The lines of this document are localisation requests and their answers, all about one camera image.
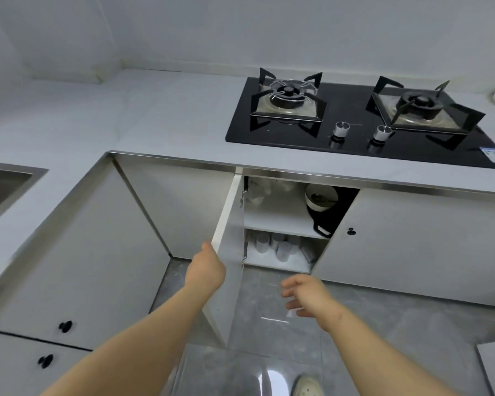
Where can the silver stove knob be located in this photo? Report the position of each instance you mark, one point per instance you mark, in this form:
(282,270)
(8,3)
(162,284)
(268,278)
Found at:
(341,130)
(382,134)

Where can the person's left forearm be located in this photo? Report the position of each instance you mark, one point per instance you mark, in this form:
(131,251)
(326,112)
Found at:
(140,346)

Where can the white bowl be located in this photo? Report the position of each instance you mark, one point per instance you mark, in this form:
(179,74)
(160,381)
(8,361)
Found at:
(322,197)

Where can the white cabinet door black knob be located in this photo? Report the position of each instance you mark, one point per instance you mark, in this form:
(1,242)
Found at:
(20,367)
(86,259)

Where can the white shoe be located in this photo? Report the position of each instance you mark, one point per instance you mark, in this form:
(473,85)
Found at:
(308,386)

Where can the person's right fingers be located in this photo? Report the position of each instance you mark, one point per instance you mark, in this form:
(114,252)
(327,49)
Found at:
(293,283)

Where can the black pan support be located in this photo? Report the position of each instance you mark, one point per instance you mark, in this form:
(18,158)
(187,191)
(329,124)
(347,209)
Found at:
(258,101)
(466,115)

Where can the black pan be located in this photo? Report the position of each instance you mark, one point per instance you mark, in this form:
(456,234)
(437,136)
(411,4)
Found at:
(338,214)

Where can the white cup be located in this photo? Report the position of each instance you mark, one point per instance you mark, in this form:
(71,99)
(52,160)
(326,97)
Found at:
(278,239)
(262,243)
(284,252)
(295,240)

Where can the person's left fingers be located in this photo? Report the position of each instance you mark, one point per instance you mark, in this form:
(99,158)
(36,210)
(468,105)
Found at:
(206,247)

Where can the wide white cabinet door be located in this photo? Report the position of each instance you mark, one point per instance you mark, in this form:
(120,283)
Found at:
(420,247)

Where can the person's right hand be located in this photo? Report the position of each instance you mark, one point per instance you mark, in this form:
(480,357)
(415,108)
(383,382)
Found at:
(315,299)

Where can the plain white cabinet panel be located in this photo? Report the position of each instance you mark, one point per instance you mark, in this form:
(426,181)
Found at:
(181,210)

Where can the stainless steel sink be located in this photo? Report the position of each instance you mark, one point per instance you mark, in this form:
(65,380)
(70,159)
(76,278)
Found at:
(4,189)

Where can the person's left hand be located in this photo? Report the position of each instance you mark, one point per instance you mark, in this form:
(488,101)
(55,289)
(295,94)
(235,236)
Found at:
(206,274)

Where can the black glass gas stove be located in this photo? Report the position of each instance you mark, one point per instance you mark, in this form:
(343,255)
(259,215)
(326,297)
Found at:
(346,138)

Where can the white cabinet shelf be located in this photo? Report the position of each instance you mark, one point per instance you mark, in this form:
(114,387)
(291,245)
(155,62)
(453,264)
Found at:
(276,220)

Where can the person's right forearm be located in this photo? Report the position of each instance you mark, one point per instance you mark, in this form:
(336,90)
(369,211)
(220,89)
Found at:
(379,358)

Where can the metal door hinge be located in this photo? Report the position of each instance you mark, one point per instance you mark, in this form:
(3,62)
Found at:
(242,197)
(243,254)

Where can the black round burner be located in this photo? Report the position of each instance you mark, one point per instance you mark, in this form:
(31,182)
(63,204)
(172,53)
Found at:
(289,93)
(421,102)

